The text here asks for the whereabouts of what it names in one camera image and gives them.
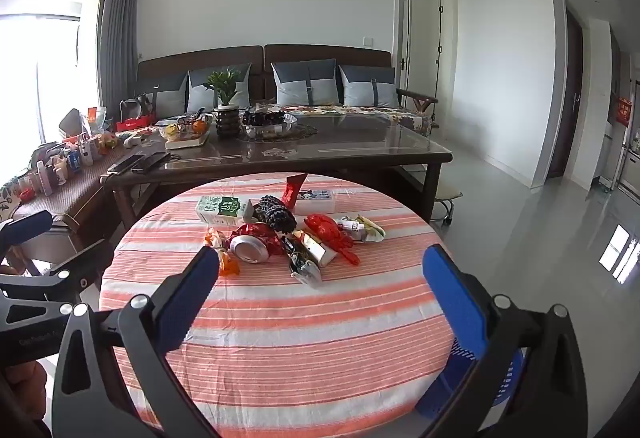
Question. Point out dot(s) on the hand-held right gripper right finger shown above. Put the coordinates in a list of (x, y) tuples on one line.
[(455, 300)]

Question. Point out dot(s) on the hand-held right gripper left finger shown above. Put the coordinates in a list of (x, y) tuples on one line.
[(190, 290)]

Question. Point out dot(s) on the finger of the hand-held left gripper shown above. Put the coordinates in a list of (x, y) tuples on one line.
[(75, 270), (27, 225)]

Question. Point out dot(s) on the green white milk carton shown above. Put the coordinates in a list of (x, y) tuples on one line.
[(222, 210)]

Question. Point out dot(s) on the blue plastic basket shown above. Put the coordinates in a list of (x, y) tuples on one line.
[(450, 393)]

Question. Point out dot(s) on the red white paper cup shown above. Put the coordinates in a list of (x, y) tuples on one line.
[(320, 250)]

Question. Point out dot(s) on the red snack packet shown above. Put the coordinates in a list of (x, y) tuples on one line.
[(294, 190)]

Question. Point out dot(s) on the white tissue packet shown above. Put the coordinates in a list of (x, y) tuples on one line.
[(317, 200)]

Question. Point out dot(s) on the person's left hand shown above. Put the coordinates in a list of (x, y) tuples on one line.
[(25, 383)]

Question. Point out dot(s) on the orange candy wrapper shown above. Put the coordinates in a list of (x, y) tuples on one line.
[(225, 263)]

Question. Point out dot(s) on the crushed red can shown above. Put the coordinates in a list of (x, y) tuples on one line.
[(250, 248)]

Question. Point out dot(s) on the cluster of small bottles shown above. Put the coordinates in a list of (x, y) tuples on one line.
[(70, 157)]

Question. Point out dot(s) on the small metal stool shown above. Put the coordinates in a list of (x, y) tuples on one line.
[(447, 195)]

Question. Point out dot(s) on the black shiny wrapper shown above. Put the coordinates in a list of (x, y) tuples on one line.
[(302, 268)]

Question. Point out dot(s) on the black remote control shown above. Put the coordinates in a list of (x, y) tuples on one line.
[(152, 161), (125, 162)]

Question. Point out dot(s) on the red white striped tablecloth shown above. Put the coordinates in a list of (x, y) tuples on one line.
[(300, 328)]

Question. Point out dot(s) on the green yellow wrapper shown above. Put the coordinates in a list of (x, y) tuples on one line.
[(362, 228)]

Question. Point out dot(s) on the red plastic bag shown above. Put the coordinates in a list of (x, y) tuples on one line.
[(330, 233)]

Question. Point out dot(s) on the thick book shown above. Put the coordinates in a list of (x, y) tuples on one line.
[(187, 143)]

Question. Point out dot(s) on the red box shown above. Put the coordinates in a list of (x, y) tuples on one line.
[(134, 122)]

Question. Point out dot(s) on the fruit tray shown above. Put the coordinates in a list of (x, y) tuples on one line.
[(185, 127)]

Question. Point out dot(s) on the dark wooden coffee table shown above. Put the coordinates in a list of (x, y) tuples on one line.
[(350, 147)]

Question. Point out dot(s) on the tray of dark grapes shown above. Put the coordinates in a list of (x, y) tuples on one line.
[(267, 120)]

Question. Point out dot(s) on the dark grey pillow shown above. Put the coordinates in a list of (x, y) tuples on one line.
[(170, 92)]

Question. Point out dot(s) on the grey blue pillow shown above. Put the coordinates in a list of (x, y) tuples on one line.
[(305, 82), (367, 87), (197, 92)]

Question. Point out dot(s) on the potted green plant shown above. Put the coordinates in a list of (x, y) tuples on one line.
[(226, 87)]

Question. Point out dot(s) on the floral sofa cover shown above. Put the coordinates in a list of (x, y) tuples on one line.
[(360, 110)]

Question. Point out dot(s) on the grey curtain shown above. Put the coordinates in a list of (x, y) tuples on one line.
[(120, 17)]

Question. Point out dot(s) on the dark wooden door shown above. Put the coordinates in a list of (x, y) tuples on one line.
[(565, 92)]

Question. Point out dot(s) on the white door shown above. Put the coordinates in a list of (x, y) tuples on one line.
[(406, 42)]

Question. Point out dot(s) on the brown sofa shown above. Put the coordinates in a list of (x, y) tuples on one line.
[(325, 52)]

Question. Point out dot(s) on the red wall decoration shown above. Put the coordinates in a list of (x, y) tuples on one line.
[(623, 110)]

